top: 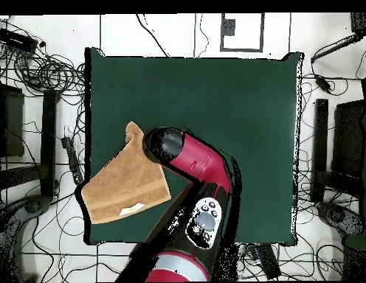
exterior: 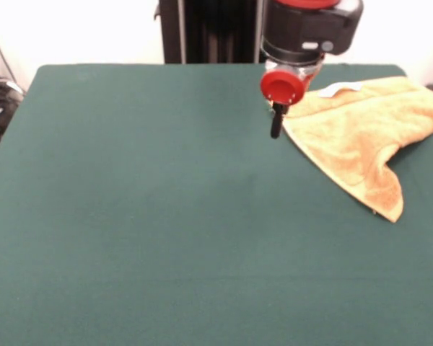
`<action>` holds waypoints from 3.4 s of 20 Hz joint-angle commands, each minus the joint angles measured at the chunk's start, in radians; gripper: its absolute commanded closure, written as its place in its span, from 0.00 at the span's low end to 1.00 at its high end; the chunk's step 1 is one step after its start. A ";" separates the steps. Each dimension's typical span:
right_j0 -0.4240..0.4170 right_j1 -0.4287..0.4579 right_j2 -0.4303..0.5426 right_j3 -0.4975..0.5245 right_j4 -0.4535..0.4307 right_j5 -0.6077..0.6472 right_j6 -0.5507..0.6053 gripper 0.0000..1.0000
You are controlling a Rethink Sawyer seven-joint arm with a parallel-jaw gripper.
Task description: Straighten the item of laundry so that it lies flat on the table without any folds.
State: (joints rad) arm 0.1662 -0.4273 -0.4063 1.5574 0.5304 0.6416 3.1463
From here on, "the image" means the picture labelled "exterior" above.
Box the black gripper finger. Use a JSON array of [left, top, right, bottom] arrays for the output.
[[269, 102, 287, 140]]

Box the tan terry towel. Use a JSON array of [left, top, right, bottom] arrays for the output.
[[265, 76, 433, 223]]

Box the dark green table cloth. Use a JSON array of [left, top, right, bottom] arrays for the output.
[[0, 63, 433, 346]]

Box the black equipment pile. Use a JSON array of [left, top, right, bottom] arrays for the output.
[[0, 77, 25, 149]]

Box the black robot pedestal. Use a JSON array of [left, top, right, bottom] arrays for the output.
[[154, 0, 271, 65]]

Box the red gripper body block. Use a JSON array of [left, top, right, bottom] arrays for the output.
[[260, 68, 320, 107]]

